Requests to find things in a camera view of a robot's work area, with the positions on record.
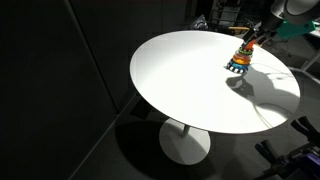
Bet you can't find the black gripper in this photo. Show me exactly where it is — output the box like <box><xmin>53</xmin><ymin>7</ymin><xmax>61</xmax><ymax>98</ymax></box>
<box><xmin>242</xmin><ymin>14</ymin><xmax>284</xmax><ymax>48</ymax></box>

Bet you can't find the green ring with black-white dots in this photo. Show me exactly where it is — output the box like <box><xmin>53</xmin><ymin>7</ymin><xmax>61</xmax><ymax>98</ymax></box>
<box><xmin>237</xmin><ymin>46</ymin><xmax>254</xmax><ymax>57</ymax></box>

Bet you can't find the wooden armrest board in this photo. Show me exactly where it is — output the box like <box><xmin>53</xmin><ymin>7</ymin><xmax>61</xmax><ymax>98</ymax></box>
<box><xmin>228</xmin><ymin>26</ymin><xmax>250</xmax><ymax>32</ymax></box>

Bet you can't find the black bag with grey print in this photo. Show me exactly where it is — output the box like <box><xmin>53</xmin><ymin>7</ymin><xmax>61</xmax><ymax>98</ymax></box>
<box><xmin>189</xmin><ymin>14</ymin><xmax>210</xmax><ymax>32</ymax></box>

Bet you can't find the grey metal side table leg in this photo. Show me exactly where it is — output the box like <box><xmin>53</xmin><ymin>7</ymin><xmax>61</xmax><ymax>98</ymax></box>
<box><xmin>288</xmin><ymin>49</ymin><xmax>320</xmax><ymax>84</ymax></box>

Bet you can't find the purple machine part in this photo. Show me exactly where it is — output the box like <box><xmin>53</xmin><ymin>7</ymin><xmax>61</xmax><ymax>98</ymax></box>
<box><xmin>298</xmin><ymin>148</ymin><xmax>320</xmax><ymax>178</ymax></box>

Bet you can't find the orange yellow stacking ring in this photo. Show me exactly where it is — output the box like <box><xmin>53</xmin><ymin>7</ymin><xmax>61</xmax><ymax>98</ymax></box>
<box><xmin>232</xmin><ymin>53</ymin><xmax>252</xmax><ymax>66</ymax></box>

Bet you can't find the blue stacking ring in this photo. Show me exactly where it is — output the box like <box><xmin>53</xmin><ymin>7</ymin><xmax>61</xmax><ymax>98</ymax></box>
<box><xmin>228</xmin><ymin>59</ymin><xmax>250</xmax><ymax>71</ymax></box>

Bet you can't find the black metal chair frame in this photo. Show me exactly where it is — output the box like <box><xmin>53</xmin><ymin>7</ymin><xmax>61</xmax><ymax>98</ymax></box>
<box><xmin>209</xmin><ymin>0</ymin><xmax>249</xmax><ymax>33</ymax></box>

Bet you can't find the teal camera mount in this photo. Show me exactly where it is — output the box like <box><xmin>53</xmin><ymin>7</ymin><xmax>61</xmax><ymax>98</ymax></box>
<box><xmin>275</xmin><ymin>19</ymin><xmax>316</xmax><ymax>41</ymax></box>

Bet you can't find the black padded clamp handle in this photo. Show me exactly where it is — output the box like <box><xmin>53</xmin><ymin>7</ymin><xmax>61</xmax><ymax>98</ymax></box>
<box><xmin>290</xmin><ymin>115</ymin><xmax>320</xmax><ymax>148</ymax></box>
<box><xmin>254</xmin><ymin>139</ymin><xmax>285</xmax><ymax>165</ymax></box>

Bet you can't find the white round table pedestal base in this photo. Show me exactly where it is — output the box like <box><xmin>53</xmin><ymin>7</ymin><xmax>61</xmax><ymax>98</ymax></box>
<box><xmin>158</xmin><ymin>118</ymin><xmax>212</xmax><ymax>166</ymax></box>

